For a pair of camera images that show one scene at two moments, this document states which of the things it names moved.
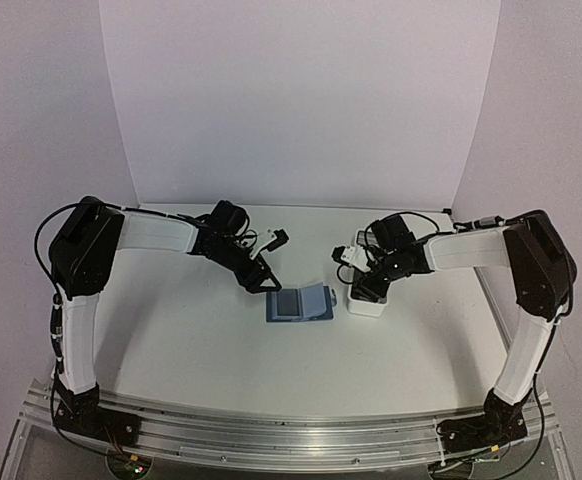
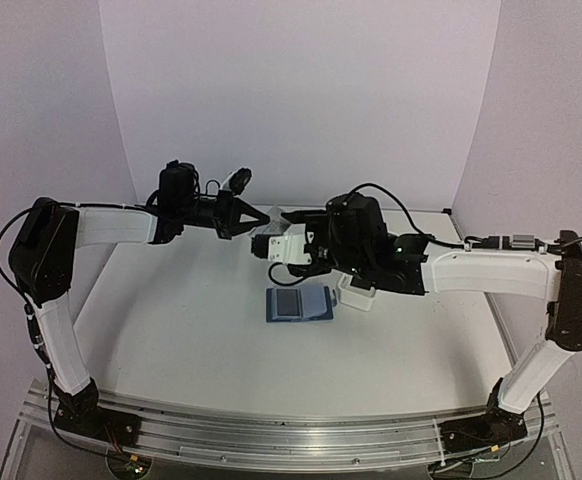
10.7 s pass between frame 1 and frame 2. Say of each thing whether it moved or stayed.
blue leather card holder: stayed
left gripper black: moved
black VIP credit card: stayed
